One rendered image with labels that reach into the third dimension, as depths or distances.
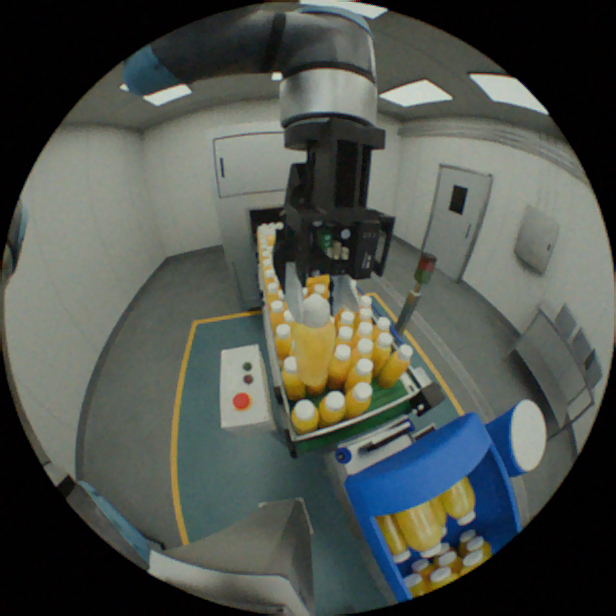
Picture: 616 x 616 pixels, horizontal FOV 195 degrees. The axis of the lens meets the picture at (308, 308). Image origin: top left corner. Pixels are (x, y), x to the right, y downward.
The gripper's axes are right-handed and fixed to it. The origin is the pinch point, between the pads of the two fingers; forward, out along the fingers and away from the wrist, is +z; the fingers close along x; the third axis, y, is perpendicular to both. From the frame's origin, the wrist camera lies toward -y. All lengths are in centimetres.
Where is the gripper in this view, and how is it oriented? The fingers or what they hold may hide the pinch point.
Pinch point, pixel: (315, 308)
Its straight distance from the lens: 24.5
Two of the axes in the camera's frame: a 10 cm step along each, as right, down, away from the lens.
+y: 2.7, 6.2, -7.3
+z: 0.0, 7.6, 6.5
